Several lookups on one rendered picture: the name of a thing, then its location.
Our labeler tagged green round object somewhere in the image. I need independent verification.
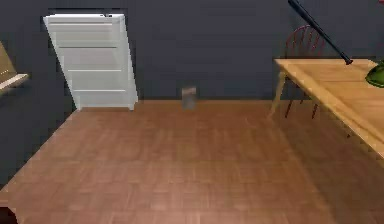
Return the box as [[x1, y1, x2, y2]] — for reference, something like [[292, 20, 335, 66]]
[[364, 60, 384, 89]]

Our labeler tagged red wooden chair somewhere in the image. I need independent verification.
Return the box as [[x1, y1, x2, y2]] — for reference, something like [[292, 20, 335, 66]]
[[283, 24, 326, 120]]

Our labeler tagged black baseball bat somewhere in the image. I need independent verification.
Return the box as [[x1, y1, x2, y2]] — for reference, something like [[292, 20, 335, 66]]
[[287, 0, 354, 66]]

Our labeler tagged white chest of drawers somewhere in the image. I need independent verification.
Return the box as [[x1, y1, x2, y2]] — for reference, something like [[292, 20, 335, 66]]
[[42, 13, 139, 111]]

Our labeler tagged light wooden table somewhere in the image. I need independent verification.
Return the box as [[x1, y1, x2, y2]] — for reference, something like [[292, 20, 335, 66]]
[[268, 58, 384, 160]]

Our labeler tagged small grey box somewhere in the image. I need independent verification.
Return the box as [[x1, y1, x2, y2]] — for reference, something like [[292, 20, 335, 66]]
[[181, 86, 198, 111]]

